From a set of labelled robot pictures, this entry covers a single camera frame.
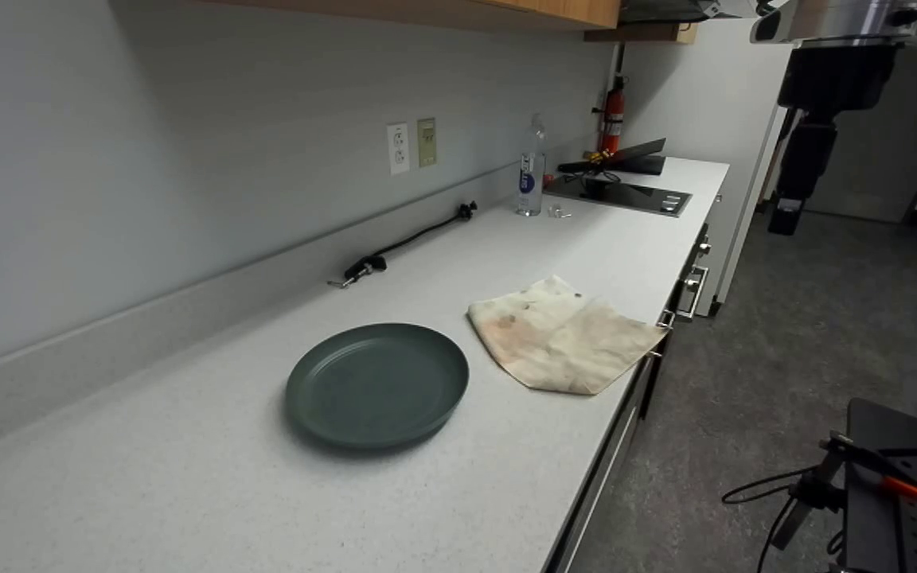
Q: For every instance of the black table with clamp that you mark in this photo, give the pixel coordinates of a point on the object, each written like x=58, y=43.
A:
x=868, y=480

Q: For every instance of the clear plastic water bottle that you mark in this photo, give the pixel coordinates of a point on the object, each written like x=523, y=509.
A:
x=530, y=170

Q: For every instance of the dark green plate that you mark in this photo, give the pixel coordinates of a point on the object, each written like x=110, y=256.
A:
x=378, y=388

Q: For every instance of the red black clamp tool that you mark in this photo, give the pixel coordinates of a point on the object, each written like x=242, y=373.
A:
x=614, y=109

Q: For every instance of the stained beige towel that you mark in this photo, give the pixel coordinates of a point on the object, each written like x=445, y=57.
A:
x=557, y=338

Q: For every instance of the white wall outlet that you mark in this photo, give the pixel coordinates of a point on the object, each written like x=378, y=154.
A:
x=399, y=149

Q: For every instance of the wooden upper cabinet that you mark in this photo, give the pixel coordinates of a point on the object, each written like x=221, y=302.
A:
x=465, y=15

